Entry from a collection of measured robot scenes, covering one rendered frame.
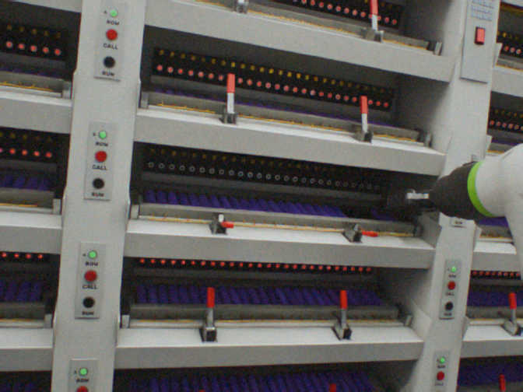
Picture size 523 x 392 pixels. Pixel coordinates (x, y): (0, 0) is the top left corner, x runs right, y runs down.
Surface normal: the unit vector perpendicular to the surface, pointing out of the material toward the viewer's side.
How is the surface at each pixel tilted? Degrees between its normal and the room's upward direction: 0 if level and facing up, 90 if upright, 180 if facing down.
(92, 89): 90
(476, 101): 90
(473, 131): 90
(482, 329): 18
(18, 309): 108
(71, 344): 90
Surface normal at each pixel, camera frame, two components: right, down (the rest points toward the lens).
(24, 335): 0.19, -0.92
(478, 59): 0.31, 0.07
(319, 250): 0.26, 0.37
